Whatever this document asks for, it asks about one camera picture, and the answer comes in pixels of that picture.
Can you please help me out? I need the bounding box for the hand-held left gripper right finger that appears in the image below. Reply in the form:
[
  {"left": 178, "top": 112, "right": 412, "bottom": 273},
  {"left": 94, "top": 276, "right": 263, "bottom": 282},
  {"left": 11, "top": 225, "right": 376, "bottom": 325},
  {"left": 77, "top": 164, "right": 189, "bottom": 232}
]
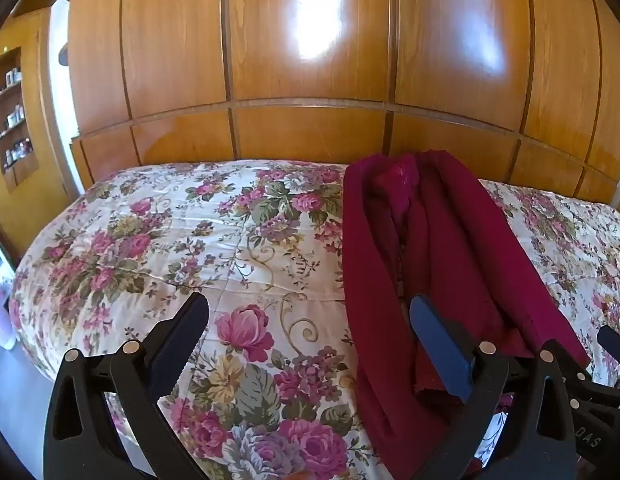
[{"left": 410, "top": 293, "right": 577, "bottom": 480}]

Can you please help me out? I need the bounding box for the dark red garment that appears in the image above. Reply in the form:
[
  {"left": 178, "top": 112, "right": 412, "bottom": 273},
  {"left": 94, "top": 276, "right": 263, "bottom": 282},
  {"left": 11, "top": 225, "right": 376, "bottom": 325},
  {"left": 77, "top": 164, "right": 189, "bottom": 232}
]
[{"left": 342, "top": 150, "right": 590, "bottom": 480}]

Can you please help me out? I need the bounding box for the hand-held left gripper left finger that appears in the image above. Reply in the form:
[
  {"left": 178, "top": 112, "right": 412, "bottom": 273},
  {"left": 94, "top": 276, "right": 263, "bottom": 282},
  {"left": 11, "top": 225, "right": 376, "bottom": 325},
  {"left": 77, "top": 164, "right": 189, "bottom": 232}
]
[{"left": 42, "top": 292, "right": 211, "bottom": 480}]

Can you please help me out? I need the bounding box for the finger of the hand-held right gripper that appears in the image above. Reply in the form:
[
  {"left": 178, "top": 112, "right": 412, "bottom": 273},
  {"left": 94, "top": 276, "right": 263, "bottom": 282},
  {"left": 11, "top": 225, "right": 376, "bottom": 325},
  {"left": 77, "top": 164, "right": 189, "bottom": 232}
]
[
  {"left": 598, "top": 325, "right": 620, "bottom": 391},
  {"left": 562, "top": 362, "right": 620, "bottom": 461}
]

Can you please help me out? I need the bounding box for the wooden shelf with bottles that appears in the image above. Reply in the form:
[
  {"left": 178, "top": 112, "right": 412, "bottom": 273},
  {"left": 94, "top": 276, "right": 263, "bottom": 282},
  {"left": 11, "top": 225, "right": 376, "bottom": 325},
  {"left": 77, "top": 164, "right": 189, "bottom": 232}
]
[{"left": 0, "top": 46, "right": 41, "bottom": 195}]

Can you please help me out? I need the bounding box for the wooden wardrobe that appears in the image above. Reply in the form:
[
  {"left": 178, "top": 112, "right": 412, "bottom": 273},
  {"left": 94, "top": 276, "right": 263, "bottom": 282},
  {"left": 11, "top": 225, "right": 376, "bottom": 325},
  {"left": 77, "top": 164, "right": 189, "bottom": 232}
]
[{"left": 67, "top": 0, "right": 620, "bottom": 203}]

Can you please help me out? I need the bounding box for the row of small bottles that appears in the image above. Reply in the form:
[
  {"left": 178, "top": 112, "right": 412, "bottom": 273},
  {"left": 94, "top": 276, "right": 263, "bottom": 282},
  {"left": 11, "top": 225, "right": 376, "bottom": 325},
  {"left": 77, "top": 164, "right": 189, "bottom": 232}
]
[{"left": 0, "top": 66, "right": 33, "bottom": 168}]

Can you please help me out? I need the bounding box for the floral bedspread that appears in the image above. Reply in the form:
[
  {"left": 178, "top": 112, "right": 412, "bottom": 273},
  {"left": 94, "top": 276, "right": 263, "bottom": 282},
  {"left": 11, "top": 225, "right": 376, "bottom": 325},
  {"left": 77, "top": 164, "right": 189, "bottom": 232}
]
[{"left": 10, "top": 160, "right": 620, "bottom": 480}]

